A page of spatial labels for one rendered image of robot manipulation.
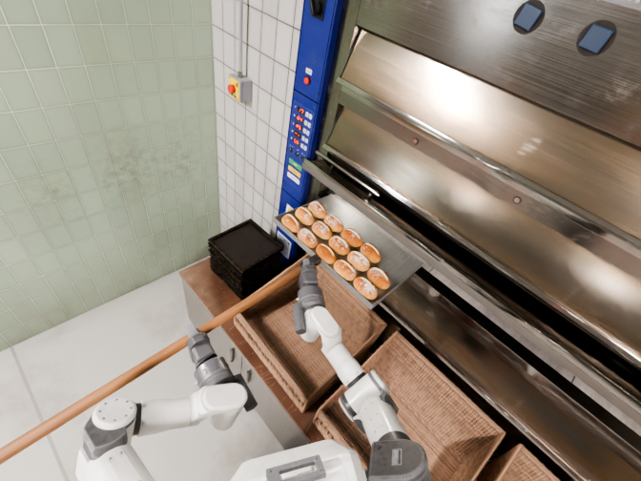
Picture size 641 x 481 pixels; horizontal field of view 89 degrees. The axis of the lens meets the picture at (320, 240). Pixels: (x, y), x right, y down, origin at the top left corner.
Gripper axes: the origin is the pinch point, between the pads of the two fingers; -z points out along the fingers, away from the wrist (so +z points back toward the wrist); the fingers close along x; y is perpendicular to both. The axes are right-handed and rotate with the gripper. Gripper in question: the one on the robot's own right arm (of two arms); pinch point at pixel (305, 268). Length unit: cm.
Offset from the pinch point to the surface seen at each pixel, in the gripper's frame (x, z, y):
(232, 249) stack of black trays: -36, -44, 28
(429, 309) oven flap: -14, 11, -53
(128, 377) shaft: 1, 36, 51
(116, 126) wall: 3, -89, 84
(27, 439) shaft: 1, 48, 68
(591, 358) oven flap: 20, 50, -71
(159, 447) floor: -119, 22, 64
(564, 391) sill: -2, 51, -79
